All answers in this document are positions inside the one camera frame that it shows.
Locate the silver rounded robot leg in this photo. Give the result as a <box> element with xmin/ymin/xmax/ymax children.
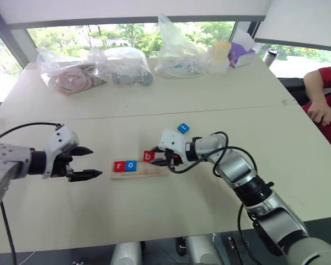
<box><xmin>109</xmin><ymin>241</ymin><xmax>143</xmax><ymax>265</ymax></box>
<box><xmin>185</xmin><ymin>234</ymin><xmax>221</xmax><ymax>265</ymax></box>

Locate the bystander bare hand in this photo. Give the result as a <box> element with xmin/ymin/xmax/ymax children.
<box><xmin>306</xmin><ymin>99</ymin><xmax>331</xmax><ymax>128</ymax></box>

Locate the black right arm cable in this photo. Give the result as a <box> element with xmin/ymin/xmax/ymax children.
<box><xmin>167</xmin><ymin>131</ymin><xmax>259</xmax><ymax>243</ymax></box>

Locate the black chair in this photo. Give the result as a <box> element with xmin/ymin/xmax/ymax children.
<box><xmin>277</xmin><ymin>77</ymin><xmax>331</xmax><ymax>106</ymax></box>

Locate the tall clear plastic bag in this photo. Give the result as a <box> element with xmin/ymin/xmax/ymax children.
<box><xmin>153</xmin><ymin>13</ymin><xmax>211</xmax><ymax>80</ymax></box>

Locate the wooden letter tray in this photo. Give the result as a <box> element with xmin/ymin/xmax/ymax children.
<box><xmin>110</xmin><ymin>160</ymin><xmax>170</xmax><ymax>181</ymax></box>

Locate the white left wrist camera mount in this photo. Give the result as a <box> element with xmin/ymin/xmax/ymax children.
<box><xmin>42</xmin><ymin>124</ymin><xmax>81</xmax><ymax>179</ymax></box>

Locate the wide white roller blind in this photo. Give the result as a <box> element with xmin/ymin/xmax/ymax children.
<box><xmin>0</xmin><ymin>0</ymin><xmax>266</xmax><ymax>30</ymax></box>

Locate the silver tumbler with black lid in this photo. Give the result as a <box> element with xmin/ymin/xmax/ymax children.
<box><xmin>262</xmin><ymin>47</ymin><xmax>279</xmax><ymax>67</ymax></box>

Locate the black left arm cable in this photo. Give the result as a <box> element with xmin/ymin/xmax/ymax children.
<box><xmin>0</xmin><ymin>121</ymin><xmax>65</xmax><ymax>265</ymax></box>

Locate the plastic bag with pink items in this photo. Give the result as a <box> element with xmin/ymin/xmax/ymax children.
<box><xmin>36</xmin><ymin>47</ymin><xmax>107</xmax><ymax>96</ymax></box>

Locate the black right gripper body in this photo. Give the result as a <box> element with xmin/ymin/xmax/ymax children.
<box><xmin>164</xmin><ymin>148</ymin><xmax>182</xmax><ymax>170</ymax></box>

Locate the yellow translucent plastic container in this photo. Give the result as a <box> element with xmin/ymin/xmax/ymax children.
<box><xmin>207</xmin><ymin>41</ymin><xmax>233</xmax><ymax>75</ymax></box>

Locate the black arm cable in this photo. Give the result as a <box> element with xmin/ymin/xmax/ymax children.
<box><xmin>167</xmin><ymin>131</ymin><xmax>259</xmax><ymax>243</ymax></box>
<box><xmin>0</xmin><ymin>121</ymin><xmax>65</xmax><ymax>265</ymax></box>

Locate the plastic bag with grey items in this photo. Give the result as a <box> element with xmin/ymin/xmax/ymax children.
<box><xmin>87</xmin><ymin>46</ymin><xmax>154</xmax><ymax>89</ymax></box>

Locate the purple tissue box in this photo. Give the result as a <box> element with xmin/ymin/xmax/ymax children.
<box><xmin>227</xmin><ymin>28</ymin><xmax>257</xmax><ymax>68</ymax></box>

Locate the black bracket under table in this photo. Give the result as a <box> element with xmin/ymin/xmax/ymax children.
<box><xmin>226</xmin><ymin>235</ymin><xmax>250</xmax><ymax>265</ymax></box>
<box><xmin>175</xmin><ymin>236</ymin><xmax>188</xmax><ymax>257</ymax></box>

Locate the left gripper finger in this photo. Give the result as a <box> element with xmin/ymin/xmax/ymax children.
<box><xmin>67</xmin><ymin>169</ymin><xmax>104</xmax><ymax>183</ymax></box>
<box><xmin>71</xmin><ymin>146</ymin><xmax>94</xmax><ymax>158</ymax></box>

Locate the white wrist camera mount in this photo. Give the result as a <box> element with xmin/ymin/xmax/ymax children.
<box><xmin>157</xmin><ymin>128</ymin><xmax>189</xmax><ymax>166</ymax></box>
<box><xmin>42</xmin><ymin>124</ymin><xmax>81</xmax><ymax>179</ymax></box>

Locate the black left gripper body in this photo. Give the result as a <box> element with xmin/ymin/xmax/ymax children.
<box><xmin>50</xmin><ymin>148</ymin><xmax>76</xmax><ymax>178</ymax></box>

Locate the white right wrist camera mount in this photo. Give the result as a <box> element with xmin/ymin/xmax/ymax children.
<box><xmin>157</xmin><ymin>128</ymin><xmax>189</xmax><ymax>166</ymax></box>

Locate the narrow white roller blind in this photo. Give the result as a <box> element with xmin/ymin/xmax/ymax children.
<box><xmin>254</xmin><ymin>0</ymin><xmax>331</xmax><ymax>53</ymax></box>

